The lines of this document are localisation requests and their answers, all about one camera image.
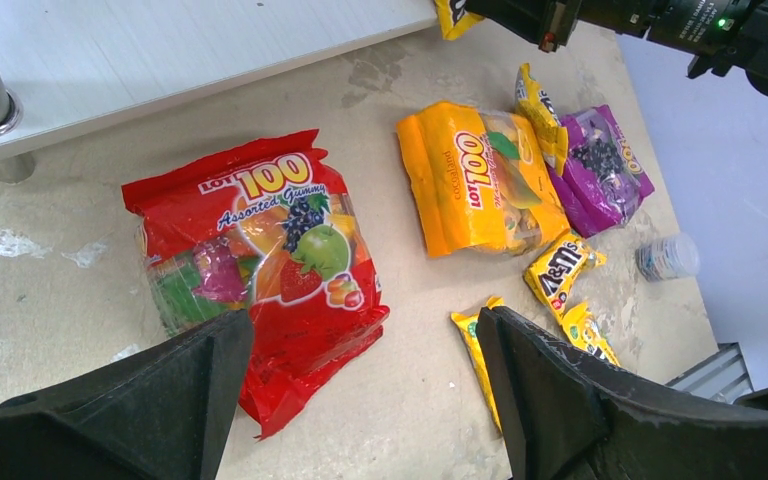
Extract white two-tier shelf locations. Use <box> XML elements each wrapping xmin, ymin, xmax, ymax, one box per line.
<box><xmin>0</xmin><ymin>1</ymin><xmax>437</xmax><ymax>160</ymax></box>

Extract red assorted gummy bag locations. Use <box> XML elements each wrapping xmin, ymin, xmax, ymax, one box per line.
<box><xmin>121</xmin><ymin>129</ymin><xmax>390</xmax><ymax>437</ymax></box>

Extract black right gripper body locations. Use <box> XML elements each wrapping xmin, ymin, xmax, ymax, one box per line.
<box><xmin>466</xmin><ymin>0</ymin><xmax>582</xmax><ymax>52</ymax></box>

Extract purple grape gummy bag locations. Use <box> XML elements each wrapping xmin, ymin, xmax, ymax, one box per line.
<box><xmin>549</xmin><ymin>105</ymin><xmax>654</xmax><ymax>238</ymax></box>

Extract yellow m&m's bag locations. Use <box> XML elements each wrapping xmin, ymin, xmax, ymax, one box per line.
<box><xmin>560</xmin><ymin>302</ymin><xmax>621</xmax><ymax>367</ymax></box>
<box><xmin>450</xmin><ymin>312</ymin><xmax>502</xmax><ymax>432</ymax></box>
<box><xmin>523</xmin><ymin>231</ymin><xmax>607</xmax><ymax>322</ymax></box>
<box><xmin>434</xmin><ymin>0</ymin><xmax>484</xmax><ymax>41</ymax></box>
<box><xmin>514</xmin><ymin>63</ymin><xmax>569</xmax><ymax>176</ymax></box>

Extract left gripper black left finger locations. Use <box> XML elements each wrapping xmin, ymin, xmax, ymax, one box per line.
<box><xmin>0</xmin><ymin>311</ymin><xmax>254</xmax><ymax>479</ymax></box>

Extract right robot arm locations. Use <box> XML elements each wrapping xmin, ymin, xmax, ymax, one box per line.
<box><xmin>452</xmin><ymin>0</ymin><xmax>768</xmax><ymax>97</ymax></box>

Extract aluminium frame rail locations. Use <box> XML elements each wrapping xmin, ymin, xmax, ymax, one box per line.
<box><xmin>667</xmin><ymin>342</ymin><xmax>768</xmax><ymax>411</ymax></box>

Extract orange mango gummy bag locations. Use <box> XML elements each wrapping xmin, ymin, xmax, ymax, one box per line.
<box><xmin>396</xmin><ymin>101</ymin><xmax>571</xmax><ymax>258</ymax></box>

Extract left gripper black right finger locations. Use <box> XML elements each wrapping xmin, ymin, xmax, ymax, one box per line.
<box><xmin>476</xmin><ymin>307</ymin><xmax>768</xmax><ymax>479</ymax></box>

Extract clear plastic cup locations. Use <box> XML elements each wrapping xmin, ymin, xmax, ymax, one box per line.
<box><xmin>635</xmin><ymin>233</ymin><xmax>701</xmax><ymax>282</ymax></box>

